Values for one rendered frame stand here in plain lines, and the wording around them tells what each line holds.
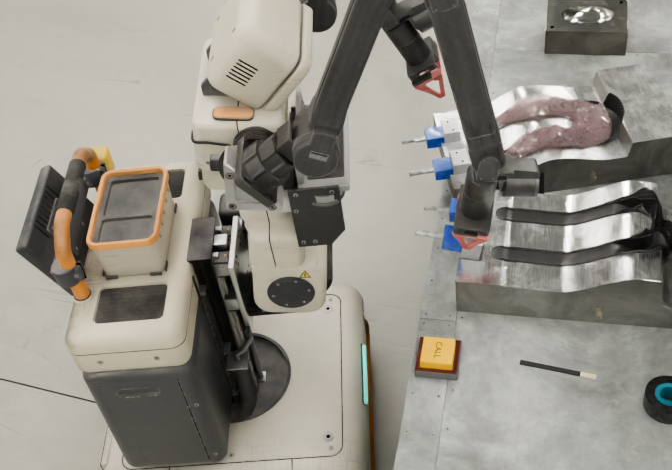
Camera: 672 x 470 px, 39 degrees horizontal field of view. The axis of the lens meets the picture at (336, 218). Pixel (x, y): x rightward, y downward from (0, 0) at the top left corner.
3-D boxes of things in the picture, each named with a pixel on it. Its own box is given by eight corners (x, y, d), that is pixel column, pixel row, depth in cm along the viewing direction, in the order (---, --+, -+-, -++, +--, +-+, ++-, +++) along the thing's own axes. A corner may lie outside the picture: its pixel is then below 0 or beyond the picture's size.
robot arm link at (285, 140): (270, 133, 165) (269, 154, 161) (312, 101, 160) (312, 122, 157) (307, 161, 170) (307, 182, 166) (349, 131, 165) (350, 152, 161)
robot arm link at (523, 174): (474, 124, 166) (480, 157, 160) (539, 124, 166) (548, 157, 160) (466, 174, 175) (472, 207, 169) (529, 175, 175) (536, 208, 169)
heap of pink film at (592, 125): (504, 168, 207) (504, 141, 201) (486, 118, 219) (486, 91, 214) (622, 150, 207) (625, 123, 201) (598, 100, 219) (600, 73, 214)
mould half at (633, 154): (454, 207, 209) (453, 170, 201) (434, 131, 227) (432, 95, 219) (680, 172, 208) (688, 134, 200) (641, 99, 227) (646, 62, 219)
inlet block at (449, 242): (412, 249, 187) (414, 234, 182) (415, 229, 190) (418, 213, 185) (478, 261, 185) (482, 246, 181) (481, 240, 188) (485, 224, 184)
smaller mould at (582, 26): (544, 53, 243) (545, 31, 238) (546, 20, 253) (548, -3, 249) (625, 55, 239) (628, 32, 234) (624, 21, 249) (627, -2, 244)
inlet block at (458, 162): (411, 190, 210) (410, 172, 206) (408, 175, 213) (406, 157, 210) (470, 181, 210) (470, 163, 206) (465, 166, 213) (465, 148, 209)
